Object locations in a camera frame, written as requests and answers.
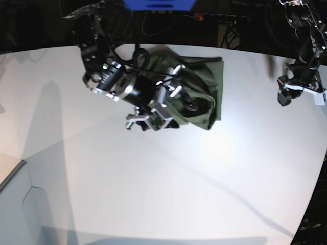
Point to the black power strip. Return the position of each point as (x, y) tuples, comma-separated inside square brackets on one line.
[(221, 18)]

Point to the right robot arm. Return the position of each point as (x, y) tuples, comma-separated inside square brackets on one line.
[(106, 72)]

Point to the green t-shirt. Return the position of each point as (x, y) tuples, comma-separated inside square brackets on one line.
[(202, 80)]

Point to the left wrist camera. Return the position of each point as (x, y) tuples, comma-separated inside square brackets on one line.
[(320, 99)]

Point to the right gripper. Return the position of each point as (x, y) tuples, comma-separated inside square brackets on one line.
[(144, 98)]

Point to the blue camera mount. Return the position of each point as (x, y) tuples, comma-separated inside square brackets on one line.
[(154, 5)]

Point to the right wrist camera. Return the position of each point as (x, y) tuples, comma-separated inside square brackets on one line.
[(159, 117)]

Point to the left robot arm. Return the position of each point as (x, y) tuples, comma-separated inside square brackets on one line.
[(308, 19)]

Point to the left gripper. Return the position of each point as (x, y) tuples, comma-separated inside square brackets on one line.
[(305, 78)]

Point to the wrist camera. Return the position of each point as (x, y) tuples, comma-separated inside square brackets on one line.
[(320, 99), (159, 117)]

